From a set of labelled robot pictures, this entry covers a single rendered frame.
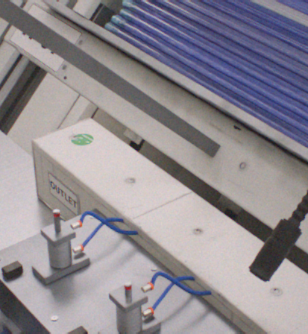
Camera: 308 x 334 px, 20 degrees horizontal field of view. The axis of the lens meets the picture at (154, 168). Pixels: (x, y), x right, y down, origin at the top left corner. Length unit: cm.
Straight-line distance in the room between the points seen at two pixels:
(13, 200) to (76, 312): 28
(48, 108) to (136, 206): 250
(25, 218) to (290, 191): 32
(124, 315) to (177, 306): 7
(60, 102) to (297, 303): 262
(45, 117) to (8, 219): 236
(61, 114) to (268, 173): 248
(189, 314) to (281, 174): 17
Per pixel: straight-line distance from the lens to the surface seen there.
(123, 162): 94
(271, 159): 86
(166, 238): 84
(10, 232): 99
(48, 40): 72
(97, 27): 103
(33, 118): 340
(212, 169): 89
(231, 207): 97
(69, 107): 329
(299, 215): 62
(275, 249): 62
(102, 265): 84
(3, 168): 109
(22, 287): 82
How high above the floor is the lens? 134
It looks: 3 degrees down
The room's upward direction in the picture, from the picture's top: 34 degrees clockwise
